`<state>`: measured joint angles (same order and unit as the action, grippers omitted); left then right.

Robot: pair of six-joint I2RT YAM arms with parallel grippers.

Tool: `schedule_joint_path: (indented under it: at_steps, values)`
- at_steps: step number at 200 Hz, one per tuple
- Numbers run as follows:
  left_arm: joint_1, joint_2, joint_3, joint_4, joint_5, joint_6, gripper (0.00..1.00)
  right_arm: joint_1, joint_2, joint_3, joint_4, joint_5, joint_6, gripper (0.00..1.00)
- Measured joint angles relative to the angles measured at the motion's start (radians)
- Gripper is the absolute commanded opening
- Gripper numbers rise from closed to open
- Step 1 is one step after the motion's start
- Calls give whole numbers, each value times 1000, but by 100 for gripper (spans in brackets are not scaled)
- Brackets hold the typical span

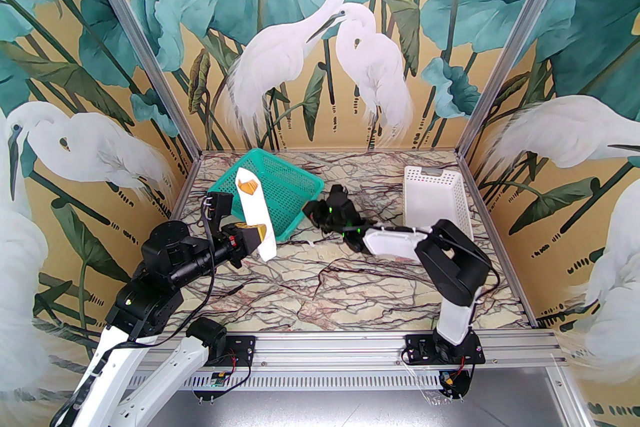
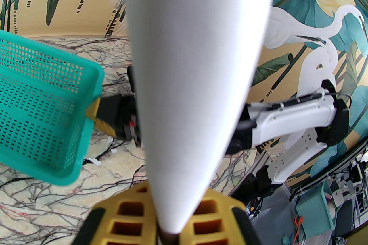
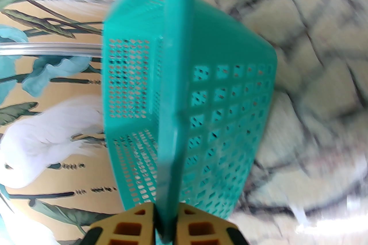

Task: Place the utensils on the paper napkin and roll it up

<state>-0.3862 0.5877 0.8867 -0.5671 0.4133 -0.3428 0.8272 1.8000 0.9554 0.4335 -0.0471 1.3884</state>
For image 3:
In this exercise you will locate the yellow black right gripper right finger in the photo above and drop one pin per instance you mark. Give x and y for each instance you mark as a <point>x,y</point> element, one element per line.
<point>201,226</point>

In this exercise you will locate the green plastic mesh basket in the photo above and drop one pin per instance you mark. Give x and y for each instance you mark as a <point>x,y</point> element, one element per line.
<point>230,123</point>

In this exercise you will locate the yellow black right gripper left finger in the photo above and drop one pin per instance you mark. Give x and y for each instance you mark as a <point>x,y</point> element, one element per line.
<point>129,226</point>

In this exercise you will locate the aluminium frame post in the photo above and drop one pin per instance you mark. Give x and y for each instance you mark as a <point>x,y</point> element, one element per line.
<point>43,49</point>

